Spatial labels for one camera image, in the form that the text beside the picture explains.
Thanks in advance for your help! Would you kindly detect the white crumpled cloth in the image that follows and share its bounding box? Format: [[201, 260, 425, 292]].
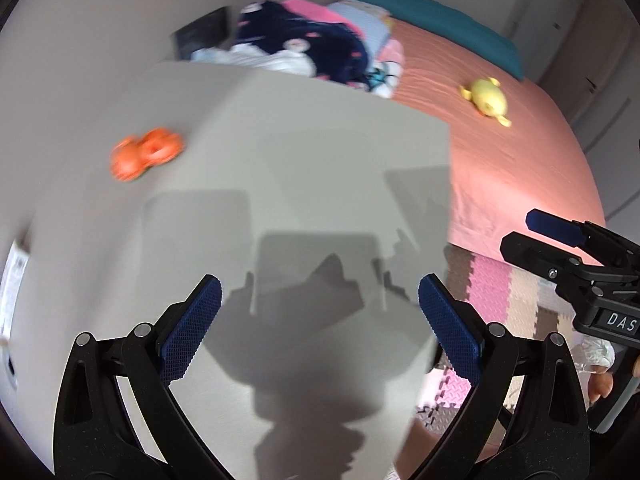
[[190, 42, 318, 78]]

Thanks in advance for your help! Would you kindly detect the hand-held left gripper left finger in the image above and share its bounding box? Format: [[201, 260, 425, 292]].
[[52, 274, 223, 480]]

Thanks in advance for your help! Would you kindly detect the person's right hand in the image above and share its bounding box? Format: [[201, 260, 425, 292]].
[[586, 371, 615, 405]]

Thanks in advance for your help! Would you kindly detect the orange plastic toy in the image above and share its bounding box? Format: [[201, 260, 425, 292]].
[[110, 126, 187, 182]]

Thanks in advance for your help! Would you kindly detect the white tag strip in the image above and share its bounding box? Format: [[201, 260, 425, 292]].
[[0, 242, 31, 393]]

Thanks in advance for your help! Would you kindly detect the fluffy pink blanket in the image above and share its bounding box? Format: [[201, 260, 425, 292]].
[[375, 37, 405, 63]]

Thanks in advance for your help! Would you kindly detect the pastel foam floor mat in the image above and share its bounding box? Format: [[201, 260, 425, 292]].
[[415, 245, 640, 480]]

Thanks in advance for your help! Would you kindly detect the navy printed blanket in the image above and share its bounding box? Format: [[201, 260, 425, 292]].
[[235, 0, 373, 88]]

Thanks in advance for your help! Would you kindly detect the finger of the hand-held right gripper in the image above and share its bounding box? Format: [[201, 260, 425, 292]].
[[526, 208, 640, 267], [500, 231, 601, 281]]

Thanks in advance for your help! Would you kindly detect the black box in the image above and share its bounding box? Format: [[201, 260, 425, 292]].
[[171, 7, 233, 61]]

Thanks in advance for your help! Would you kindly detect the crumpled clear plastic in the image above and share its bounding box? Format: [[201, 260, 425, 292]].
[[575, 335, 617, 376]]

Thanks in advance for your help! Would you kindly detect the bed with pink sheet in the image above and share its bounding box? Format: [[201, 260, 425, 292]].
[[370, 15, 608, 267]]

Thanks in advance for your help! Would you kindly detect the light blue blanket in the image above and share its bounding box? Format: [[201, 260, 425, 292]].
[[327, 1, 393, 63]]

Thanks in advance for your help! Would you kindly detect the teal pillow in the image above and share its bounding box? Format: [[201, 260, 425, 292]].
[[345, 0, 525, 81]]

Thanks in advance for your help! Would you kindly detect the yellow plush duck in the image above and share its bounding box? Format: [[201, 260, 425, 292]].
[[459, 76, 513, 128]]

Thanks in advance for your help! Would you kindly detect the white printed blanket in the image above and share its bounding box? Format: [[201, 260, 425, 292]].
[[367, 57, 403, 100]]

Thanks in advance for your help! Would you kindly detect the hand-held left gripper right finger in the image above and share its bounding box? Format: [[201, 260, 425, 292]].
[[407, 274, 591, 480]]

